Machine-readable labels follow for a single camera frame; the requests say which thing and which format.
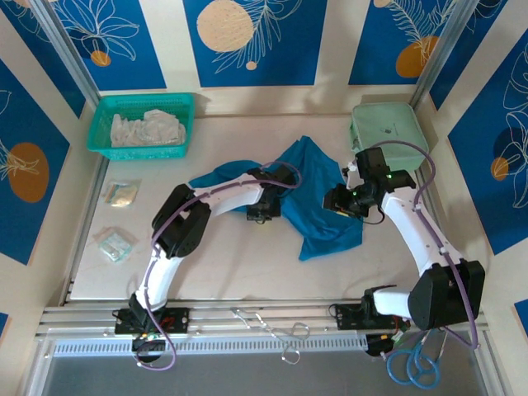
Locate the aluminium frame post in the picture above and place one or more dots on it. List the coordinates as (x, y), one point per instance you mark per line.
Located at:
(441, 53)
(70, 53)

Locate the blue stethoscope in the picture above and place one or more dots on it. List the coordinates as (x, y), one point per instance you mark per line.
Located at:
(389, 367)

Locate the white crumpled cloth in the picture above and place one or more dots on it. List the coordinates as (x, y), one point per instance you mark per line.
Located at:
(144, 130)

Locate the mint green zip case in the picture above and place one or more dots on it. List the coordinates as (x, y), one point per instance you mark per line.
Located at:
(396, 119)

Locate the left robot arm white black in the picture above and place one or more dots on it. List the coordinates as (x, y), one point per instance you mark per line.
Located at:
(231, 198)

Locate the blue floral wall poster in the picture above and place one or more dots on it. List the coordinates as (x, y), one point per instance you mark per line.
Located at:
(55, 72)
(144, 62)
(288, 62)
(24, 123)
(474, 185)
(371, 49)
(462, 62)

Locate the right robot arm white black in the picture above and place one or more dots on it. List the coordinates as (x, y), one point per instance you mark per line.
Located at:
(412, 231)

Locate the teal plastic basket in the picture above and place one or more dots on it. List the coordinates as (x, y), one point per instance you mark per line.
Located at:
(140, 153)

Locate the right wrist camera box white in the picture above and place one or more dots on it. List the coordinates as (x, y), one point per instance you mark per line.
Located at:
(351, 168)

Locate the clear plastic packet greenish contents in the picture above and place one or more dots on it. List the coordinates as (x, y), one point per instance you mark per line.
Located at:
(113, 243)

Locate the white table mat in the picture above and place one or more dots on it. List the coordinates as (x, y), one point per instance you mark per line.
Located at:
(247, 255)

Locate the metal surgical forceps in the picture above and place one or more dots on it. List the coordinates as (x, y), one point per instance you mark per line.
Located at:
(264, 328)
(295, 326)

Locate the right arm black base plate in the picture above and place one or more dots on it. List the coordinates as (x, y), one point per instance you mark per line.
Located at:
(344, 317)

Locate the long aluminium frame rail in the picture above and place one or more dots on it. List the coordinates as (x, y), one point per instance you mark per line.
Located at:
(214, 317)

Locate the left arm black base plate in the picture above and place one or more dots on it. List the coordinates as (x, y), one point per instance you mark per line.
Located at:
(177, 319)

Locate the plastic packet with beige pads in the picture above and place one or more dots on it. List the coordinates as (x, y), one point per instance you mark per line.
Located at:
(121, 194)

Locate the blue t-shirt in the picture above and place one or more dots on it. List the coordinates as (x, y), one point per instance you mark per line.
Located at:
(317, 185)

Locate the grey metal panel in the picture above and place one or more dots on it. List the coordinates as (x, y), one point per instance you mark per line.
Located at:
(247, 379)

